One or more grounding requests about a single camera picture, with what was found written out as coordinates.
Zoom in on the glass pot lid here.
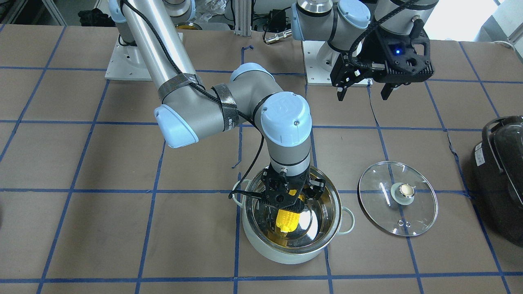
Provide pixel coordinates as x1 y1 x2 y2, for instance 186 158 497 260
358 161 438 237

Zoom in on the aluminium frame post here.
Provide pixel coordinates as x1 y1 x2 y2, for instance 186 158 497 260
232 0 254 38

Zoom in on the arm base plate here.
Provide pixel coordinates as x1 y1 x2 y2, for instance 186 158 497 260
105 32 184 81
302 40 373 87

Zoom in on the gold brass fitting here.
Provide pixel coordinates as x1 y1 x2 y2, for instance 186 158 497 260
263 29 293 45

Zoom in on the dark brown rice cooker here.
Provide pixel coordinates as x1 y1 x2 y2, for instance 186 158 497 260
472 116 523 246

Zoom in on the yellow toy corn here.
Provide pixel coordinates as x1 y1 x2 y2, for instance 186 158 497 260
275 209 304 236

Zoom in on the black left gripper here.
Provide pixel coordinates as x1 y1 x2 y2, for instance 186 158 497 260
330 27 434 102

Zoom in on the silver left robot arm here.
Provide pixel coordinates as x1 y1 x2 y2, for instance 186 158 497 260
291 0 438 101

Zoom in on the pale green electric pot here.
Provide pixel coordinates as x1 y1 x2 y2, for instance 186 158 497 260
232 166 355 264

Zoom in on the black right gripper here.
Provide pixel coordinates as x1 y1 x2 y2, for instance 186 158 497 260
260 166 326 213

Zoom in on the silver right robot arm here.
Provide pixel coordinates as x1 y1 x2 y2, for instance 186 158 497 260
110 0 326 213

